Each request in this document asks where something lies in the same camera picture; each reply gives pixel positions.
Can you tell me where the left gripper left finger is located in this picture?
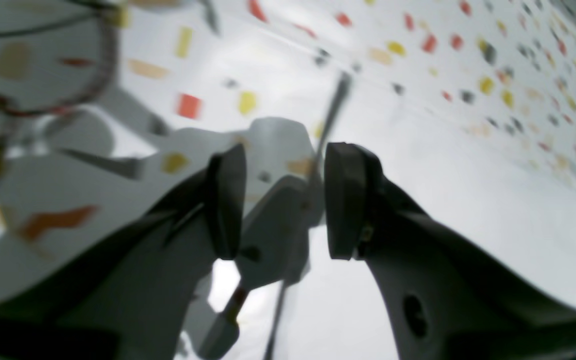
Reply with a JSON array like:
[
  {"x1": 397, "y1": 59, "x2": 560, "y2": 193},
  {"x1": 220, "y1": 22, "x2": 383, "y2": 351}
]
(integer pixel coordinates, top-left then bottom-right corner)
[{"x1": 0, "y1": 144, "x2": 247, "y2": 360}]

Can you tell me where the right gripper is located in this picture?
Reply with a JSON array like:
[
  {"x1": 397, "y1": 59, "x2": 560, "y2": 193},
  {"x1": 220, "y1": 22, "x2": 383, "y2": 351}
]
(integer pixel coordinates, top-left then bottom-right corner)
[{"x1": 0, "y1": 75, "x2": 326, "y2": 360}]

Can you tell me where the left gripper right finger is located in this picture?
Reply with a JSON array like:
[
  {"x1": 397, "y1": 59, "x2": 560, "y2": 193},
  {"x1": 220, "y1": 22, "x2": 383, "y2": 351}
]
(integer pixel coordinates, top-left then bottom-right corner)
[{"x1": 324, "y1": 142, "x2": 576, "y2": 360}]

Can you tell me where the terrazzo patterned tablecloth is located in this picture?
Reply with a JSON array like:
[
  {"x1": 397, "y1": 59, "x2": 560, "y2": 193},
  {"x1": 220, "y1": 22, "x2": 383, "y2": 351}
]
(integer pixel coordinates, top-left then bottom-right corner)
[{"x1": 0, "y1": 0, "x2": 576, "y2": 360}]

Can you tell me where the red black wire bundle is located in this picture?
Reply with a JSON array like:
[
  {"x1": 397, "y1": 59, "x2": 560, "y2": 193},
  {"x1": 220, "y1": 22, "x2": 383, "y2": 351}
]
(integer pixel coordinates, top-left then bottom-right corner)
[{"x1": 0, "y1": 0, "x2": 124, "y2": 221}]

